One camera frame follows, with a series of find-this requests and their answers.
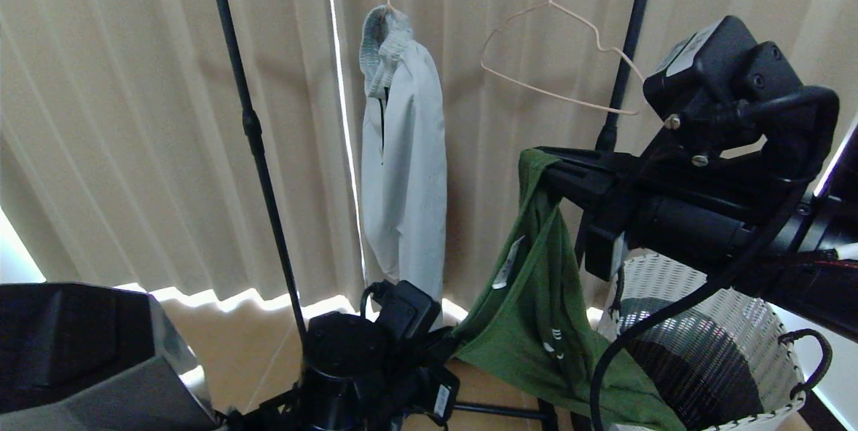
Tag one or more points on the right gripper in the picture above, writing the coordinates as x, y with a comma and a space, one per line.
690, 230

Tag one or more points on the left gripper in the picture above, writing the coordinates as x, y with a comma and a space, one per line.
432, 384

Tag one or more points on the green garment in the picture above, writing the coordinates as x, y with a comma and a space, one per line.
536, 324

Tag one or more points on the pale grey shorts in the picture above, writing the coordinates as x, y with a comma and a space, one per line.
409, 183

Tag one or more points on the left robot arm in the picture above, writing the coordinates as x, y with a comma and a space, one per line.
67, 350

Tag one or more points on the white laundry basket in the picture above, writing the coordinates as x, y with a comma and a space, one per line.
771, 350

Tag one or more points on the black clothes rack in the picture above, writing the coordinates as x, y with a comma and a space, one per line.
251, 122

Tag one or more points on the beige curtain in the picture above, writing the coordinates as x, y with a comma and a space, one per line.
134, 116

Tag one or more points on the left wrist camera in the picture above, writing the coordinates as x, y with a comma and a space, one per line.
409, 310

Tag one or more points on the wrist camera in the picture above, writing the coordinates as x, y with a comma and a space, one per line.
409, 310
724, 62

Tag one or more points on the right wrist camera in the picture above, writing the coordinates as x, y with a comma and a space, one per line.
724, 62

